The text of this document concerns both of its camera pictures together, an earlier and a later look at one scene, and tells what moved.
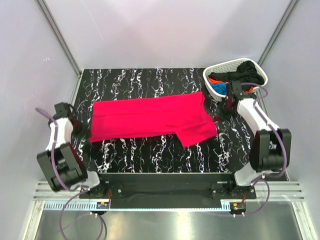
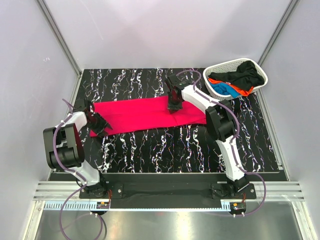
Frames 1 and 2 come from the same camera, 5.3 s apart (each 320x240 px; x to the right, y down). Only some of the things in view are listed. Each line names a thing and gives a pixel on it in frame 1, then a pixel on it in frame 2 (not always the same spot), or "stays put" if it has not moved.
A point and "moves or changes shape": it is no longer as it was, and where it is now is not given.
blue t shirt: x=221 y=88 stays put
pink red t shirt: x=183 y=114 moves or changes shape
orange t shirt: x=212 y=80 stays put
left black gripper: x=85 y=131 → x=99 y=130
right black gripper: x=225 y=117 → x=172 y=108
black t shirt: x=247 y=73 stays put
